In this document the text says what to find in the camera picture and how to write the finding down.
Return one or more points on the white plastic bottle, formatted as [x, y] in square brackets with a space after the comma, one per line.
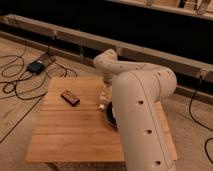
[105, 98]

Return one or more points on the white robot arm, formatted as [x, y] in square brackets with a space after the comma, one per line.
[136, 87]

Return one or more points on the black round bowl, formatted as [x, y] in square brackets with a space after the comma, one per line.
[110, 116]

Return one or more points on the brown rectangular box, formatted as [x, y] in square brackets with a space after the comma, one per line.
[70, 98]

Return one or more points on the wooden table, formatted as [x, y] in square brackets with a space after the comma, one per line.
[66, 133]

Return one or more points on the blue power adapter box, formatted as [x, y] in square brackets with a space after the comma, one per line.
[35, 67]

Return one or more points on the wooden frame beam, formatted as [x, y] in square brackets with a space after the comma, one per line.
[179, 64]

